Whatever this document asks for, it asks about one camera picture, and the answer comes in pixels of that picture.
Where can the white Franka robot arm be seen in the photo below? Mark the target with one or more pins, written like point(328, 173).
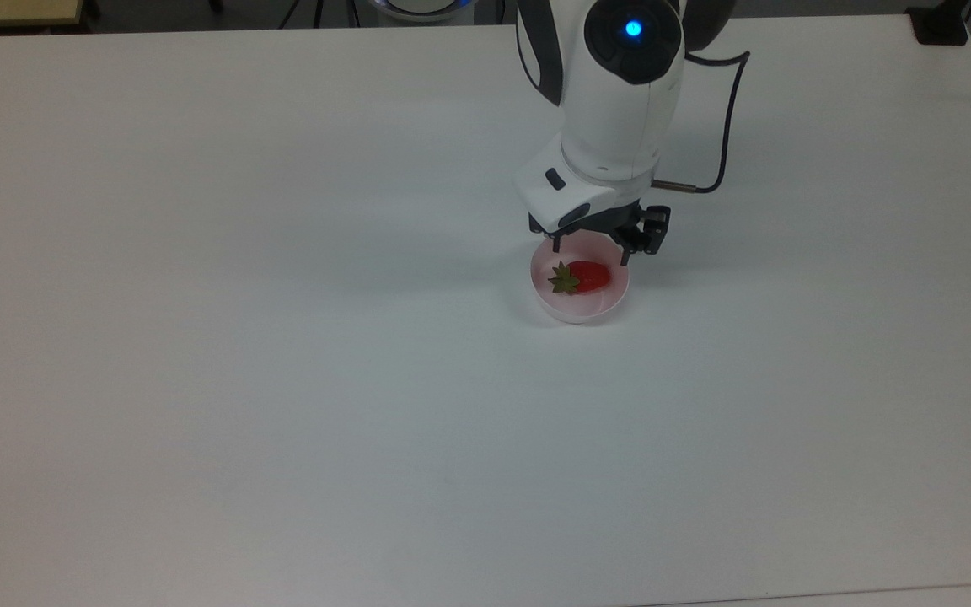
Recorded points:
point(620, 110)

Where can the red toy strawberry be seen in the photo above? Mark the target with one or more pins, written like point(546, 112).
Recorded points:
point(591, 276)

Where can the wooden table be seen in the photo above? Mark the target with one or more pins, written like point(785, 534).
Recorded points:
point(5, 10)

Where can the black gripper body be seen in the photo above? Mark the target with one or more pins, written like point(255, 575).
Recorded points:
point(624, 217)

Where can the black tripod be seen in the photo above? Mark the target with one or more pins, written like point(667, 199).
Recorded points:
point(318, 12)

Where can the pink plastic bowl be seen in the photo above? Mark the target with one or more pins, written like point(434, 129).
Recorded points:
point(578, 308)

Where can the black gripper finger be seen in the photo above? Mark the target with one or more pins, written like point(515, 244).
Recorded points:
point(656, 229)
point(555, 240)

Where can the black camera pole with clamp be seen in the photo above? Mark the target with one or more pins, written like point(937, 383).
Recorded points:
point(939, 25)

